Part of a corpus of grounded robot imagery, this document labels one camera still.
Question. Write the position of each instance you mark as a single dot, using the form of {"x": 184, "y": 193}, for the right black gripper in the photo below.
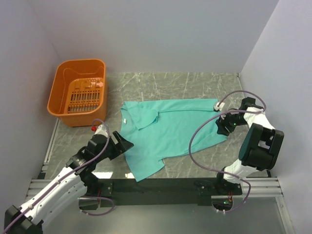
{"x": 221, "y": 123}

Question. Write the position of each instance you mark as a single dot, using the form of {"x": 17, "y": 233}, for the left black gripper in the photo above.
{"x": 121, "y": 146}

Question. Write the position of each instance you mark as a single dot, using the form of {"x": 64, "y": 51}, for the teal t shirt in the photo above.
{"x": 162, "y": 129}

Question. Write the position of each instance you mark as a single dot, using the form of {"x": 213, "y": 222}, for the orange plastic basket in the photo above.
{"x": 79, "y": 92}

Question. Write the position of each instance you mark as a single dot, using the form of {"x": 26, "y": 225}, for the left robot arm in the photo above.
{"x": 75, "y": 180}

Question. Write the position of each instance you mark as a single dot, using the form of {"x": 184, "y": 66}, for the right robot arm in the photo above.
{"x": 260, "y": 148}

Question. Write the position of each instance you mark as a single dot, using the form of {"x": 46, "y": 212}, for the black base beam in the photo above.
{"x": 159, "y": 191}

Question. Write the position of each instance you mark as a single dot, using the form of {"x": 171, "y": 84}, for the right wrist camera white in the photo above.
{"x": 219, "y": 106}

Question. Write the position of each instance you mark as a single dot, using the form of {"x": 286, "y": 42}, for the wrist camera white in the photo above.
{"x": 219, "y": 106}
{"x": 100, "y": 130}

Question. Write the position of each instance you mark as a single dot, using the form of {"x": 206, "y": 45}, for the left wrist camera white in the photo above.
{"x": 100, "y": 130}

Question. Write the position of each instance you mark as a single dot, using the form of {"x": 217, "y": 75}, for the aluminium rail frame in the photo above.
{"x": 260, "y": 193}

